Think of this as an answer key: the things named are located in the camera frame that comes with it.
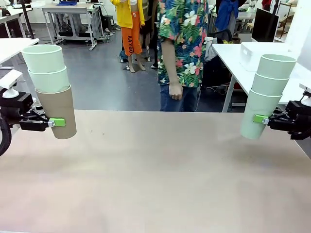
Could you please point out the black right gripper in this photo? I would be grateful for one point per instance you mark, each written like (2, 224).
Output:
(302, 119)

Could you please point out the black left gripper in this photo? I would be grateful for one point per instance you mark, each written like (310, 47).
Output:
(14, 104)

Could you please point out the person's right forearm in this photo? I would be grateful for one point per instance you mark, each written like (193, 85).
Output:
(168, 60)

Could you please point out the person's right hand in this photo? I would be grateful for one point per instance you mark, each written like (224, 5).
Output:
(175, 91)

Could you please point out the white tray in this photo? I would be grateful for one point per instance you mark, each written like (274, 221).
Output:
(252, 52)

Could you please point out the black office chair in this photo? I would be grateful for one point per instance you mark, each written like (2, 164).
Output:
(216, 75)

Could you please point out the white desk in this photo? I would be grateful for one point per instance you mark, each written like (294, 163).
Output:
(226, 52)

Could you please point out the white lab table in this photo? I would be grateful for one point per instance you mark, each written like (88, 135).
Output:
(14, 46)

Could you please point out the blue jeans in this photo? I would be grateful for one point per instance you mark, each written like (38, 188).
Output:
(189, 99)

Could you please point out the grey cloth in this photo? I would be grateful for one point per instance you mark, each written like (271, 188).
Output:
(210, 49)

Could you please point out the black monitor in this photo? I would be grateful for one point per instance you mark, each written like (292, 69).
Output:
(264, 24)

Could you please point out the mannequin legs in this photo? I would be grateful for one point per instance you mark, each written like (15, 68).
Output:
(132, 63)

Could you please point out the black pole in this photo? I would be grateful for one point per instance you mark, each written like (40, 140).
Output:
(26, 19)

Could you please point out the white wheeled table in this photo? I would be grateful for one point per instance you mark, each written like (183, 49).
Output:
(65, 9)

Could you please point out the blue jacket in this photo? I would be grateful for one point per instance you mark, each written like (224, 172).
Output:
(226, 14)

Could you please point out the white workbench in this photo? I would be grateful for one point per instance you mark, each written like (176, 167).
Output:
(14, 11)

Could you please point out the orange shorts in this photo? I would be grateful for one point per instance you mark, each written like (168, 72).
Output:
(131, 41)

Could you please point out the floral hawaiian shirt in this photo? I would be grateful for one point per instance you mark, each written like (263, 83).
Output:
(182, 36)

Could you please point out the yellow jacket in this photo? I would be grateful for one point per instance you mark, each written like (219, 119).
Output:
(126, 14)

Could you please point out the dark dressed mannequin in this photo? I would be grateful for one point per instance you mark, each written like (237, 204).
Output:
(148, 28)

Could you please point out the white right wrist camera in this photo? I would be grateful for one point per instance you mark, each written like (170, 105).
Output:
(307, 100)

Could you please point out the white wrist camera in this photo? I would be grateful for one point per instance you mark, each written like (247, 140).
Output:
(9, 80)
(307, 100)

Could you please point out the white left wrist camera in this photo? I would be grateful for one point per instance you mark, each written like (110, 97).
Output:
(9, 80)

